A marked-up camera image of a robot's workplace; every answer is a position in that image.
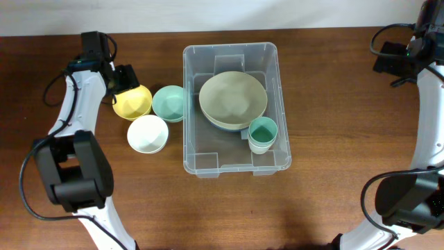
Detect yellow bowl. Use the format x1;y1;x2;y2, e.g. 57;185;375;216
112;85;153;121

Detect green bowl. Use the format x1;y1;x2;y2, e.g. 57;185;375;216
152;85;184;123

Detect white bowl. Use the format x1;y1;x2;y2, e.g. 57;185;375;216
127;115;169;154

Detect cream white plate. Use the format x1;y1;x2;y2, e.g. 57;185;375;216
199;71;268;110

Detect beige plate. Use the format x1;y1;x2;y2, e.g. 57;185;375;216
201;108;266;131

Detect dark blue plate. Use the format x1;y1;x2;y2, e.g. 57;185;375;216
210;120;250;132

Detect green cup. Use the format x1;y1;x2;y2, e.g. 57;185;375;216
248;117;278;145

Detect cream white cup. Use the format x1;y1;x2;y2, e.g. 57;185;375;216
249;146;269;155

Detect grey cup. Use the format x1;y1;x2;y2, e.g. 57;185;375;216
248;135;275;149

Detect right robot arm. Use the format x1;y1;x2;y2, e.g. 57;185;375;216
330;0;443;249

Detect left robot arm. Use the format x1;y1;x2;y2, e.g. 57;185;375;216
26;31;139;249

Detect clear plastic storage container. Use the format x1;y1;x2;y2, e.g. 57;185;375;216
183;42;292;178

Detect white label in container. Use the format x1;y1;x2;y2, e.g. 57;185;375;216
241;128;248;140

